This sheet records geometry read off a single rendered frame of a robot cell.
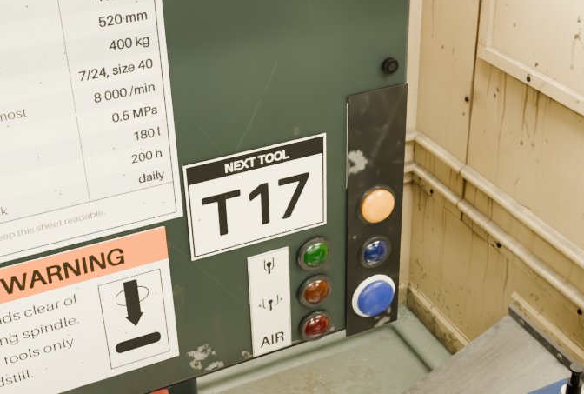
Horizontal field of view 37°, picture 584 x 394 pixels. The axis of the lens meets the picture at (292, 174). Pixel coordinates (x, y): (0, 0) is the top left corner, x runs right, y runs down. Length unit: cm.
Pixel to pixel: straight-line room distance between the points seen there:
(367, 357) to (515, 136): 71
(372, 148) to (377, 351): 157
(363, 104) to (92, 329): 23
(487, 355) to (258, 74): 133
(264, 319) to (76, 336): 13
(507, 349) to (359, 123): 126
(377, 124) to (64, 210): 21
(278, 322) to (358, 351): 151
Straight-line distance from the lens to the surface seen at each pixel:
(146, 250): 56
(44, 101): 50
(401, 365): 211
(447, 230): 198
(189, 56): 52
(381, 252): 64
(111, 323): 59
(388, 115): 59
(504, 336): 183
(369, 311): 66
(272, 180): 57
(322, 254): 61
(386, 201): 62
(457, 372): 180
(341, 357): 213
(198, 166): 54
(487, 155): 178
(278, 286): 62
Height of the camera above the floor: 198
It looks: 30 degrees down
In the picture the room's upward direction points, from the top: 1 degrees counter-clockwise
